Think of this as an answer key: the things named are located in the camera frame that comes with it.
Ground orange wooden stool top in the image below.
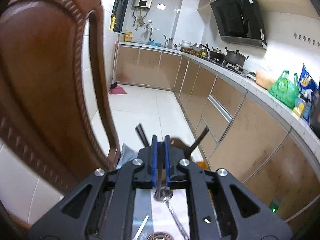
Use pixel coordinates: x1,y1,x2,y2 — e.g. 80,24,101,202
196,161,210,170

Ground carved brown wooden chair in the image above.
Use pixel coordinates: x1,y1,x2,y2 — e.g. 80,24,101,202
1,0,120,193

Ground yellow box on counter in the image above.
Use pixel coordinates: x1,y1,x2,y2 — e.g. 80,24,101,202
124,30,133,42

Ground beige kitchen base cabinets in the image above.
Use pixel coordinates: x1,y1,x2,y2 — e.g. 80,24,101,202
114,43,319,232

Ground green plastic bag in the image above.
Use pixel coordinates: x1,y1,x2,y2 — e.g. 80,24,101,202
268,70,299,109

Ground pink dustpan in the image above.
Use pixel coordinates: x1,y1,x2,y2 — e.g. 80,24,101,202
110,85,127,95

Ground brown wooden utensil holder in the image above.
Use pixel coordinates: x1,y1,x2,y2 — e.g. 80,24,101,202
170,137,193,160

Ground yellow bottle on ledge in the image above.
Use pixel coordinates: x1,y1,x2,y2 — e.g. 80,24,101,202
109,15,116,31

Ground steel ladle spoon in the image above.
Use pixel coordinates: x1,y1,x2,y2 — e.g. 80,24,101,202
153,164,190,239

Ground black chopstick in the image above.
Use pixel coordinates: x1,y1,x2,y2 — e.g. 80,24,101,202
135,123,150,147
184,125,209,159

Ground black range hood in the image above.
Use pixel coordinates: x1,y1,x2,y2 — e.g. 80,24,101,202
210,0,267,49

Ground chrome sink faucet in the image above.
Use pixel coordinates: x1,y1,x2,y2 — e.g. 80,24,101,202
144,24,154,42

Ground blue snack bag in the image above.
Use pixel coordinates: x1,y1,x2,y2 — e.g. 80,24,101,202
298,65,319,104

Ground dark cooking pot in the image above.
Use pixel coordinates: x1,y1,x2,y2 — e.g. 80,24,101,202
225,47,249,67

